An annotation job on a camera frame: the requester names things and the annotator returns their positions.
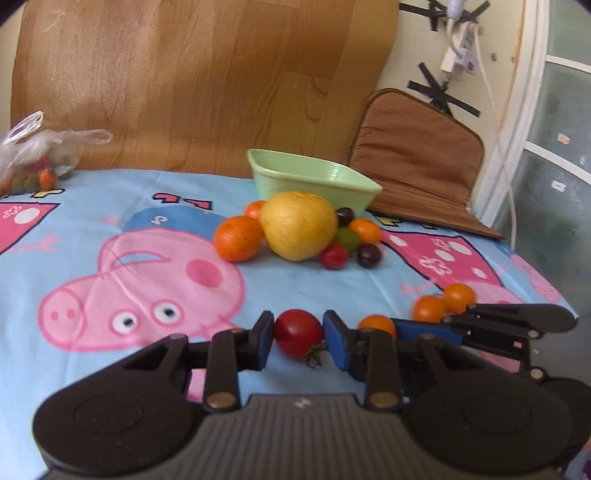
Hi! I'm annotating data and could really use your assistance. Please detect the white window frame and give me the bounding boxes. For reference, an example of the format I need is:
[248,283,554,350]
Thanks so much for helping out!
[474,1,590,225]

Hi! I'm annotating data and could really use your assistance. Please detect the large orange mandarin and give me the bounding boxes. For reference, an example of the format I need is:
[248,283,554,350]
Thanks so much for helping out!
[213,216,263,263]

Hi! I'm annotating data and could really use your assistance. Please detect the white light bulb socket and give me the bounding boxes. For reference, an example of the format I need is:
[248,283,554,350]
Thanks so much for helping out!
[447,0,466,21]

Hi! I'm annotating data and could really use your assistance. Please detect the black tape cross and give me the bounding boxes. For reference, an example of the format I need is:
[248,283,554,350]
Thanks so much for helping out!
[399,0,491,31]
[407,62,481,118]

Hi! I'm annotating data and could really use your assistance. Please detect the brown seat cushion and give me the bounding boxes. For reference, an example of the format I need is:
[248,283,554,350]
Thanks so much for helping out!
[346,89,503,239]

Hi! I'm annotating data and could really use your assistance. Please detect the clear plastic bag of fruit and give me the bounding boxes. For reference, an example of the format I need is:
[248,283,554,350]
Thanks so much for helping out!
[1,111,113,197]

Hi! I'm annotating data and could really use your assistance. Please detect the light green plastic basket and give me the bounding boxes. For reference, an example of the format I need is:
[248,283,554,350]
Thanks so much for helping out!
[246,149,383,215]

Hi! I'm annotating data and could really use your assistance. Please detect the green cherry tomato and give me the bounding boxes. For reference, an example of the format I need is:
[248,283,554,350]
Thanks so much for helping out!
[332,227,362,253]

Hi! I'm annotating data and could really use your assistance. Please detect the small mandarin behind pear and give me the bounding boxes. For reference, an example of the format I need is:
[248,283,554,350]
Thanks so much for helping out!
[243,200,266,220]

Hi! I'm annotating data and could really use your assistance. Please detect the red cherry tomato with stem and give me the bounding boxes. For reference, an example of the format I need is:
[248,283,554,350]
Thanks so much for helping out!
[274,309,325,368]

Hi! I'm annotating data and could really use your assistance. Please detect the cartoon pig blue blanket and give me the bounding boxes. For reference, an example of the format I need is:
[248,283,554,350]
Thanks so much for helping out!
[1,170,564,479]

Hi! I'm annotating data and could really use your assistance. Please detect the white power strip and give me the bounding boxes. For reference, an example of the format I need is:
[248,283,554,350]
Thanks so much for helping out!
[441,22,479,78]

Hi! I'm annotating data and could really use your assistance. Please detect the large yellow pear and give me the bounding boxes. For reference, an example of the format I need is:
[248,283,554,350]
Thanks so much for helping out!
[259,191,339,262]

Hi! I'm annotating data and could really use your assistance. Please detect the black tape cross upper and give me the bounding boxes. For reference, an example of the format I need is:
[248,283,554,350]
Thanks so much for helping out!
[399,0,491,31]

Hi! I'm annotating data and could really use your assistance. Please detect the dark purple plum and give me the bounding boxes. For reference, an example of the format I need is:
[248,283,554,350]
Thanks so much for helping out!
[335,207,356,228]
[356,243,382,269]

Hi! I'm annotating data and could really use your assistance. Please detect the white power cable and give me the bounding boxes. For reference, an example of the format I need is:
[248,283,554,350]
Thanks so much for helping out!
[468,22,518,250]

